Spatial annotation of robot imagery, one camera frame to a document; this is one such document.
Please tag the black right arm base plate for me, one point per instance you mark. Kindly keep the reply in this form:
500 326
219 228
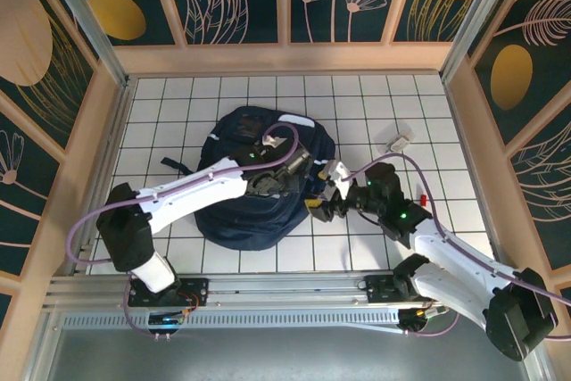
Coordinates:
377 289

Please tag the pen with red cap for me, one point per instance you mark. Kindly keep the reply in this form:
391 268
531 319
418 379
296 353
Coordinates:
423 200

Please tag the aluminium table side rail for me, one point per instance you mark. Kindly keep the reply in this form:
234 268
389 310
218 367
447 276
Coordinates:
109 153
472 153

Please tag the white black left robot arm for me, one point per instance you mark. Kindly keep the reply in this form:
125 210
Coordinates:
196 189

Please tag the aluminium frame post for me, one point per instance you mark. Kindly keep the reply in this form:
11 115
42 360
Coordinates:
482 15
82 15

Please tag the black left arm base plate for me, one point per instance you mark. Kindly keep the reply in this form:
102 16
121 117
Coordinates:
198 292

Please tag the navy blue student backpack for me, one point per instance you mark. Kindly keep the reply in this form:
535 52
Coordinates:
250 225

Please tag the aluminium mounting rail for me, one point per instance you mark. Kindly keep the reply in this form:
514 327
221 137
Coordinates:
285 287

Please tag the grey metal shelf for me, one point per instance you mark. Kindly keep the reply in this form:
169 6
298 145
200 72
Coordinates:
285 354

